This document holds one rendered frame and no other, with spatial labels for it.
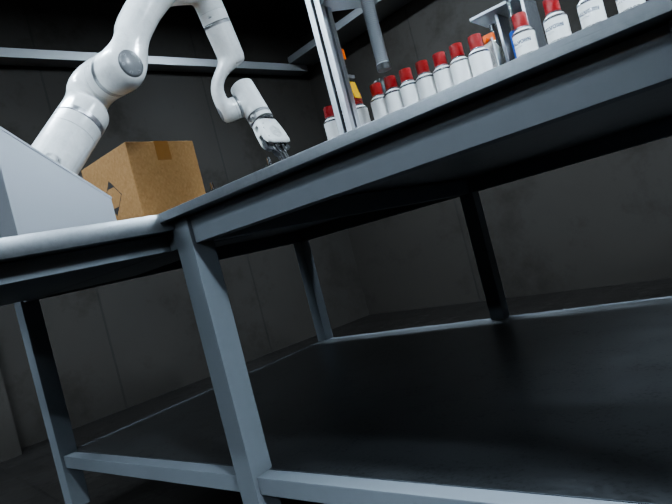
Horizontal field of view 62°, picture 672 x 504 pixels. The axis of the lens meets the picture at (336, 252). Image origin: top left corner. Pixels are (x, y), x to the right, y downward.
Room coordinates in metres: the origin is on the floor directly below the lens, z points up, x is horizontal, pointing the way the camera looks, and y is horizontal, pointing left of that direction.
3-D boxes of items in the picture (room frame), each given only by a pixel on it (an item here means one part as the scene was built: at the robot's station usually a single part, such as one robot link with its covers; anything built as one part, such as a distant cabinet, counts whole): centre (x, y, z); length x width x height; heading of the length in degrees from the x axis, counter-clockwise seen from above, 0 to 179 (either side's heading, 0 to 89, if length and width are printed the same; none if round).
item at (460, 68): (1.41, -0.42, 0.98); 0.05 x 0.05 x 0.20
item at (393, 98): (1.55, -0.26, 0.98); 0.05 x 0.05 x 0.20
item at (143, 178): (1.83, 0.55, 0.99); 0.30 x 0.24 x 0.27; 49
